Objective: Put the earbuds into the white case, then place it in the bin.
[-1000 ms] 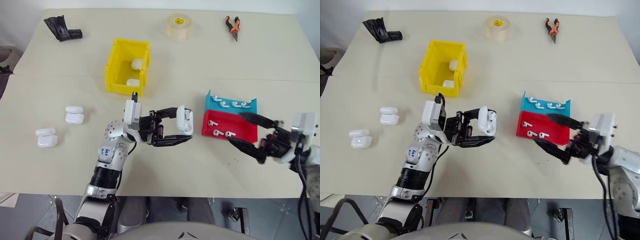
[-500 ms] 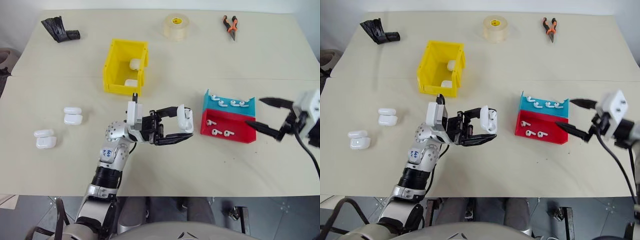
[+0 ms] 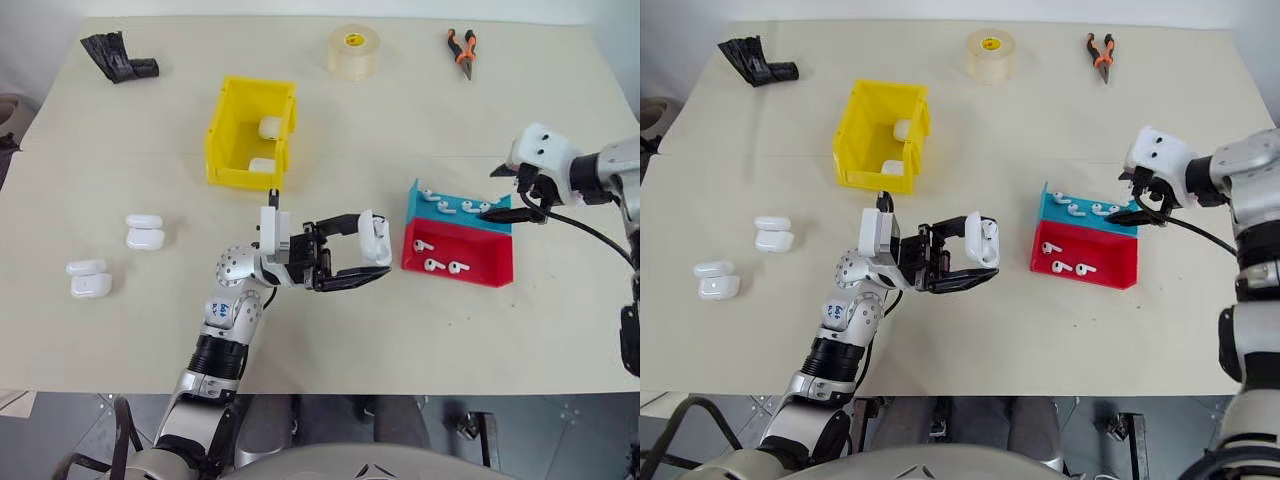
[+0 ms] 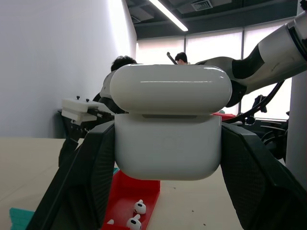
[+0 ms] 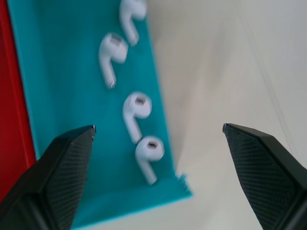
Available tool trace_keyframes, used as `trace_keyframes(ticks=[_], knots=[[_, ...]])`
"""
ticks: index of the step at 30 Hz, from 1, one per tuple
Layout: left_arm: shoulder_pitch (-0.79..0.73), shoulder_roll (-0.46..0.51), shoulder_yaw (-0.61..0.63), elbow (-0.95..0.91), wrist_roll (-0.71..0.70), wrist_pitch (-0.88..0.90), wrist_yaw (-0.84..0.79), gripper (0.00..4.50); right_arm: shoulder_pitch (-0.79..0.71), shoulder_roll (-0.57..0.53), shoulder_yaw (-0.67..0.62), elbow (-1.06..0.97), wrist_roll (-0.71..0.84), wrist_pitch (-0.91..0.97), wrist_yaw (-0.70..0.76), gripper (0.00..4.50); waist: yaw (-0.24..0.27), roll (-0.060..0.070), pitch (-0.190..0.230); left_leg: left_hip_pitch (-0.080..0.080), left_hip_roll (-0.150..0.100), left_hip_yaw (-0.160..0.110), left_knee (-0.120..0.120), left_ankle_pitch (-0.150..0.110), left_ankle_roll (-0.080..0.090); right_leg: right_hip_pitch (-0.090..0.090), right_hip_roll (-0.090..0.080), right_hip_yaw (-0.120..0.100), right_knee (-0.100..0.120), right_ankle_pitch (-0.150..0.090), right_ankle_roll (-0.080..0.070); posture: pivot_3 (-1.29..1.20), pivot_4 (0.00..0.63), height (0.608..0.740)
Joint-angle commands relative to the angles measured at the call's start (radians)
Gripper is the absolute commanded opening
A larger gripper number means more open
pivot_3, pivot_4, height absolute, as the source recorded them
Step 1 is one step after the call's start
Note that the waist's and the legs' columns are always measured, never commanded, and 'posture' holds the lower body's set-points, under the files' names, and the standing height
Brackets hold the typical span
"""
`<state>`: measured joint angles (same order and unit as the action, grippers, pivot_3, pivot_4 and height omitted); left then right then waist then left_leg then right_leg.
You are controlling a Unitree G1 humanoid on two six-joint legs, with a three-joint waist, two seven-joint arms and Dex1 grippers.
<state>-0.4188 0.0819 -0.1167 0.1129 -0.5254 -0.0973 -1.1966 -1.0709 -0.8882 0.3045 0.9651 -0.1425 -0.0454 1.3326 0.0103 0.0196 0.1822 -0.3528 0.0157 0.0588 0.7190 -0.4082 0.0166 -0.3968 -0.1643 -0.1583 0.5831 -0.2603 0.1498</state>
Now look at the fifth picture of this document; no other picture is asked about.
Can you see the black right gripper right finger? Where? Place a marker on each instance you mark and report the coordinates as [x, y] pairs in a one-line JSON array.
[[266, 177]]

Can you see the white earbud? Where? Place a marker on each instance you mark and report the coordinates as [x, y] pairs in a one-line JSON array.
[[148, 155], [131, 16], [111, 55], [135, 112]]

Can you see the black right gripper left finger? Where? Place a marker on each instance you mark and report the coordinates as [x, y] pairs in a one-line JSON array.
[[55, 182]]

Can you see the teal felt mat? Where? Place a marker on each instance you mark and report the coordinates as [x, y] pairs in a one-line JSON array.
[[72, 83]]

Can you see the red mat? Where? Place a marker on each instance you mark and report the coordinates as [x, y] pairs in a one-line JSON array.
[[12, 100]]

